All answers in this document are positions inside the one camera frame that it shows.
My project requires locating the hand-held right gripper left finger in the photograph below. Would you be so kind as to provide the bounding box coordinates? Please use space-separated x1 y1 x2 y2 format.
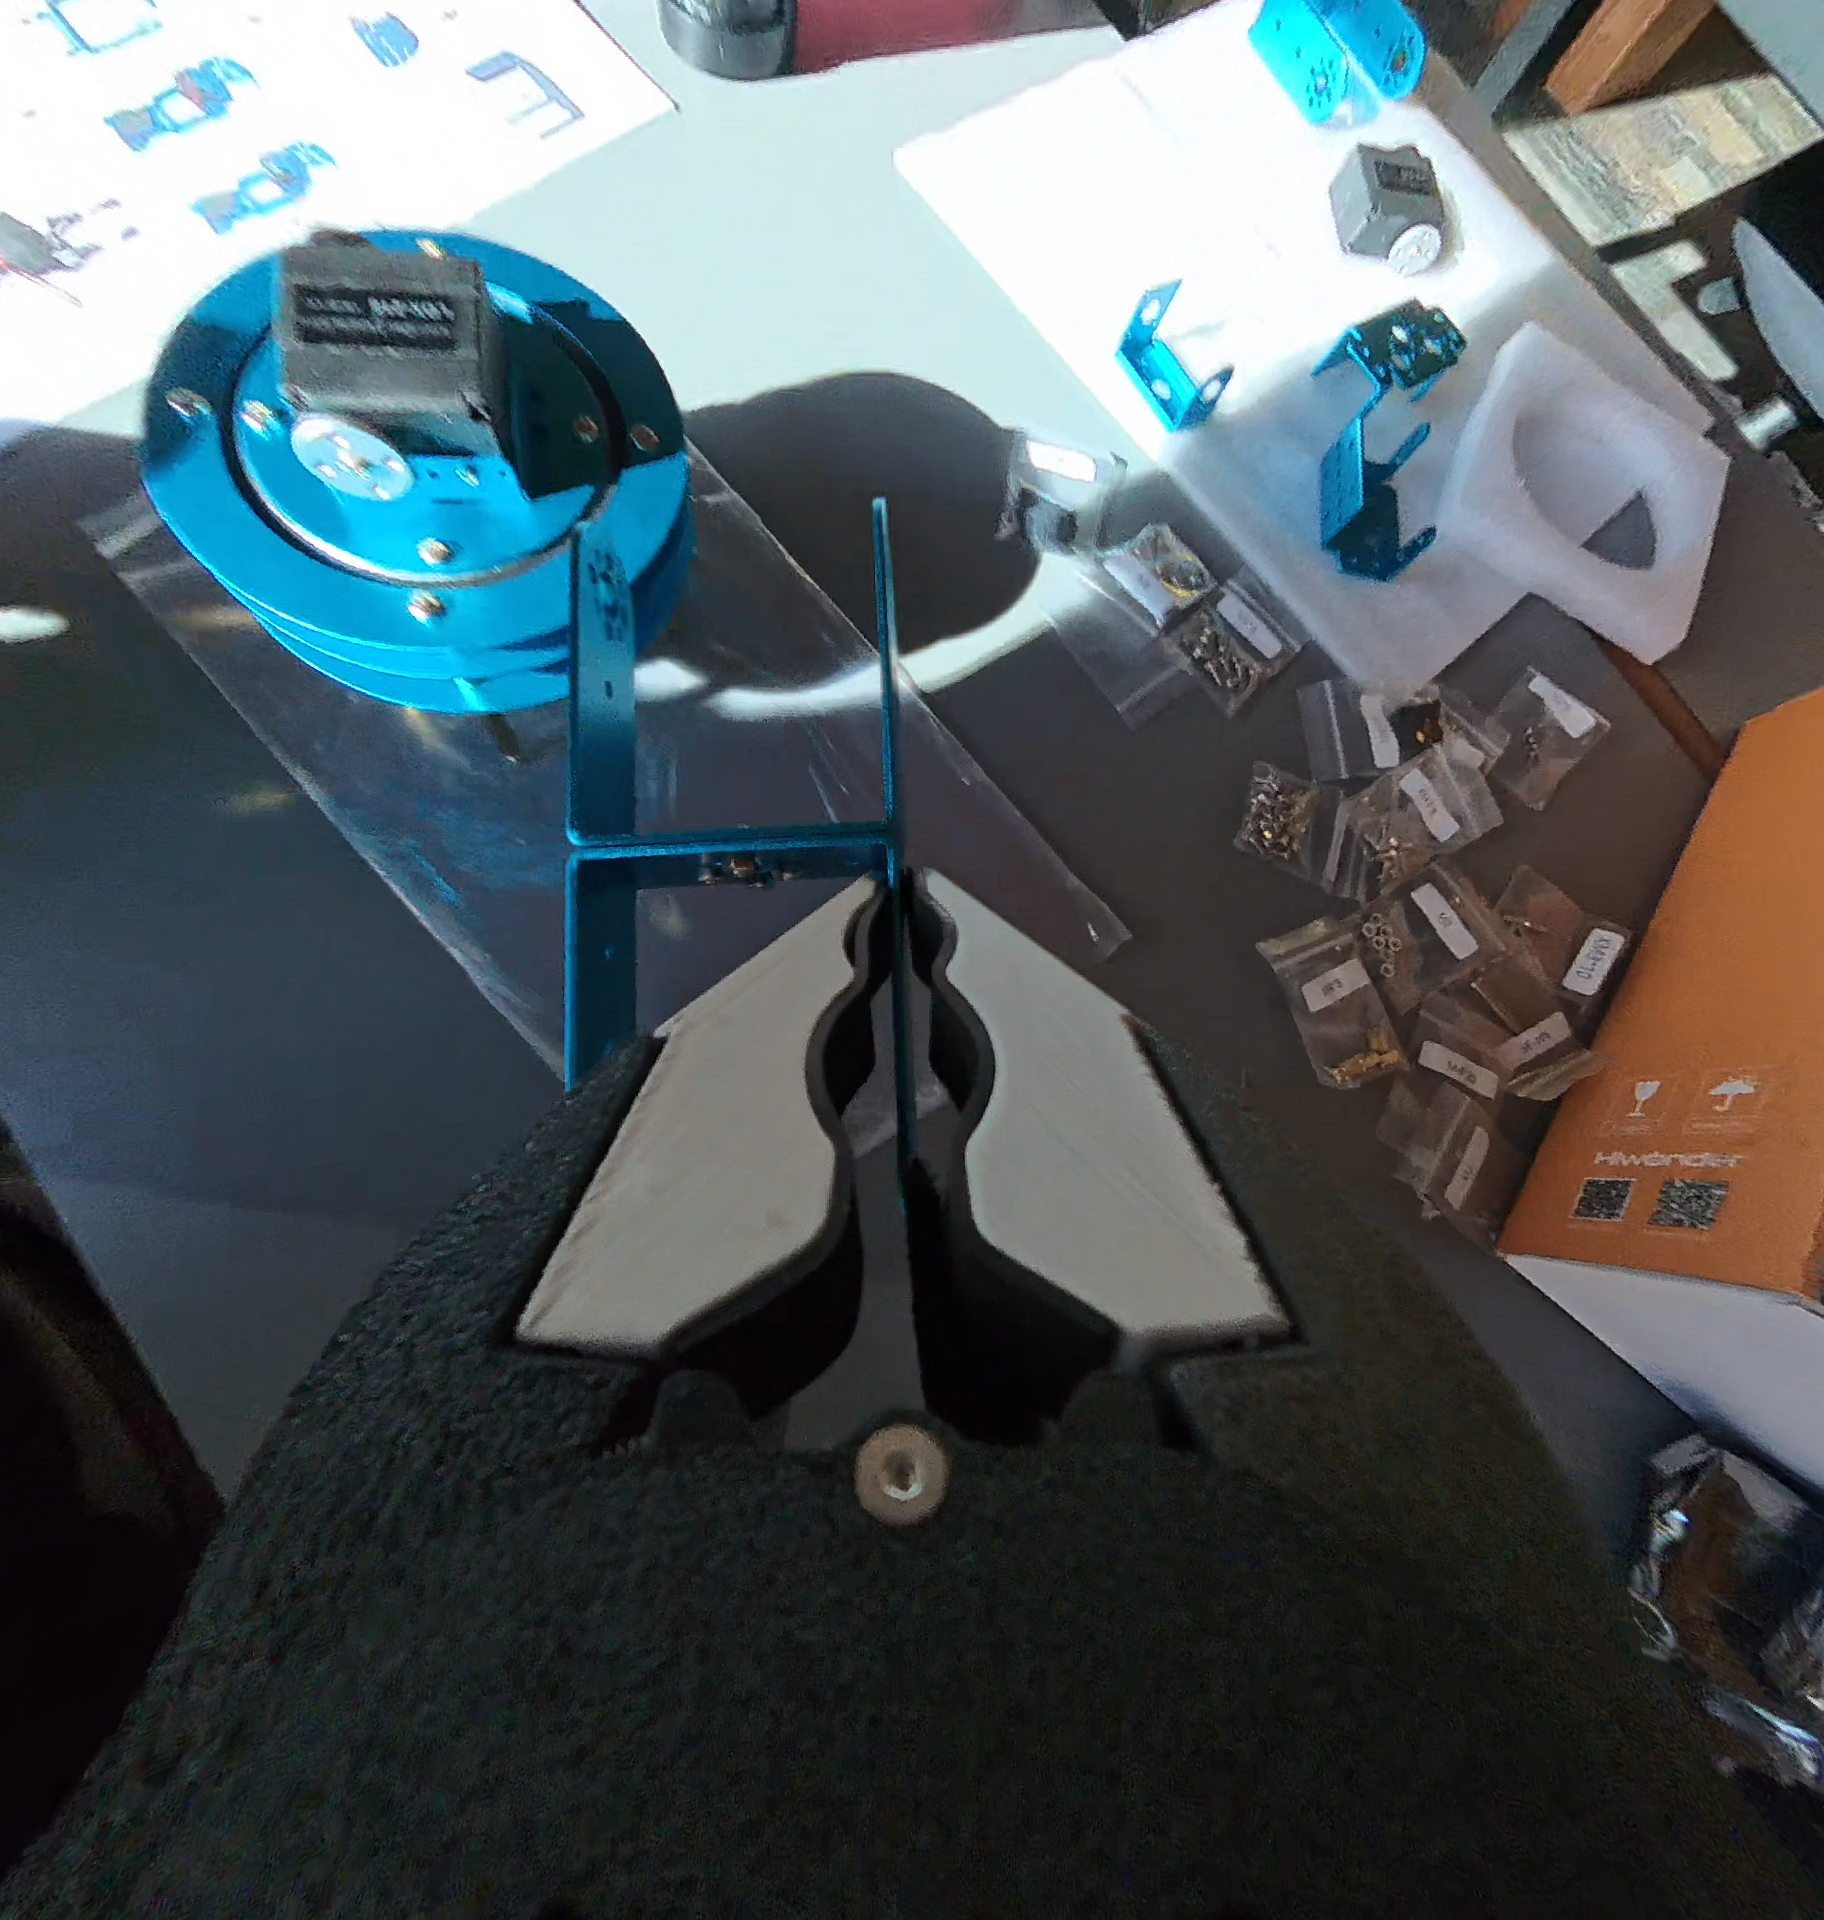
514 875 892 1366

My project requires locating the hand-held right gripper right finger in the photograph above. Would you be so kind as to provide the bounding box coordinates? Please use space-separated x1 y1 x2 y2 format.
908 868 1297 1366

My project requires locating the blue double U bracket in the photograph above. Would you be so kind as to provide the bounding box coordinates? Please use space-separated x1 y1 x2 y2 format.
559 498 917 1217

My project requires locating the blue round servo base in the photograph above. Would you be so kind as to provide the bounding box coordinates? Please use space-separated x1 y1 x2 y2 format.
140 225 698 713

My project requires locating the grey desk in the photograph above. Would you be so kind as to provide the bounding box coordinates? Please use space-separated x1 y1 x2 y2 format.
0 0 1824 1517

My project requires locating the pile of screw bags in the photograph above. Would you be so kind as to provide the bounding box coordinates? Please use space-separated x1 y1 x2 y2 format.
1084 516 1633 1247

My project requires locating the clear acrylic plate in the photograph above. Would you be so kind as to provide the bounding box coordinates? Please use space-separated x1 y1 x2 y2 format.
80 436 1138 1083

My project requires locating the orange cardboard box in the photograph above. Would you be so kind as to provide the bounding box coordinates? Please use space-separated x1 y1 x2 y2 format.
1497 708 1824 1517

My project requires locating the small servo in clear bag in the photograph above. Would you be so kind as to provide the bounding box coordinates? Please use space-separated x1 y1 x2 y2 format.
1000 426 1131 558

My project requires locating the white foam block with cutout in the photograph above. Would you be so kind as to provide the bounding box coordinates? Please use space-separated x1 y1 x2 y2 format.
1429 321 1734 667

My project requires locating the silver bubble bag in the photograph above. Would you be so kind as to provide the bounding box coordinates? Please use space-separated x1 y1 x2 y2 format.
1625 1432 1824 1863

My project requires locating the white foam sheet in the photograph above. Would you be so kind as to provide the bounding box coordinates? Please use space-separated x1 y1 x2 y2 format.
894 15 1724 693

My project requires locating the grey servo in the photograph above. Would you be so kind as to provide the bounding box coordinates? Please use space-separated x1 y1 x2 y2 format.
1328 140 1458 277

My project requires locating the printed instruction sheet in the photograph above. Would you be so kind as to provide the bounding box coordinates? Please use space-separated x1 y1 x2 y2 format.
0 0 681 468

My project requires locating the grey office chair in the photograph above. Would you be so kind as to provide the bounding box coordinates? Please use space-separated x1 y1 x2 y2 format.
1729 151 1824 452

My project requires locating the black silver cylinder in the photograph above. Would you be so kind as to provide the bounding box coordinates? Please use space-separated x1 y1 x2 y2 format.
657 0 801 77

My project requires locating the blue perforated U bracket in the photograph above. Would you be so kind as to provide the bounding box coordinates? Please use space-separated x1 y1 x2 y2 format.
1325 388 1435 585

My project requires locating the small blue U bracket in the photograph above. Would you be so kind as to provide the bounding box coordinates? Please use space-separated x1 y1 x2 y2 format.
1115 281 1236 437

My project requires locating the blue multi-hole bracket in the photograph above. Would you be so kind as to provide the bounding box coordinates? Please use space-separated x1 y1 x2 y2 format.
1310 301 1473 405

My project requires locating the blue servo bracket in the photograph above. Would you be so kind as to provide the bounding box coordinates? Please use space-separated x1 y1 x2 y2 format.
1246 0 1431 110

